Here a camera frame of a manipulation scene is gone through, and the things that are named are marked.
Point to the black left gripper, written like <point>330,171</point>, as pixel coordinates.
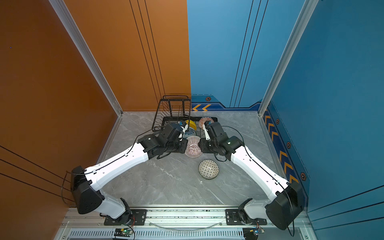
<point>184,143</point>

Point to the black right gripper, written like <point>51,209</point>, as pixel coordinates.
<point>202,145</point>

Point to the pink striped bowl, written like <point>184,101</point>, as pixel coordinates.
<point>193,150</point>

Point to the brown patterned bowl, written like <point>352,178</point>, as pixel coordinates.
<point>208,169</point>

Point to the yellow bowl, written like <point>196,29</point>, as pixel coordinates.
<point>191,124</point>

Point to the orange patterned bowl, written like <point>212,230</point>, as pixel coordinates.
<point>203,120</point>

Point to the blue floral bowl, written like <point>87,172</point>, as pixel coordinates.
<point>189,132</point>

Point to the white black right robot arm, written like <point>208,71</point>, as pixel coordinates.
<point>286,198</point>

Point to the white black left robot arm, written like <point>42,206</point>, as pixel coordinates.
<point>87,184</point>

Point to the right green circuit board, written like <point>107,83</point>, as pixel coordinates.
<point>252,233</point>

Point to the green circuit board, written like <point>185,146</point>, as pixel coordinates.
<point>124,234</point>
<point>252,233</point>

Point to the left green circuit board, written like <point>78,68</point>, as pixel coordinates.
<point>124,234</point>

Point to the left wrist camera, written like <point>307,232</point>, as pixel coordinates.
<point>184,127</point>

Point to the black wire dish rack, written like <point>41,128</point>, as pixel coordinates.
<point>174,109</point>

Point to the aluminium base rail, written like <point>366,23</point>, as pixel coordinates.
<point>179,223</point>

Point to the aluminium right corner post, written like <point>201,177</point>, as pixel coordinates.
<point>295,36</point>

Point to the aluminium corner post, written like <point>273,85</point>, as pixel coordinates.
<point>76,36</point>
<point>295,36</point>

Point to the aluminium left corner post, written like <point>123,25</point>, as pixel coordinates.
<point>76,36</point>

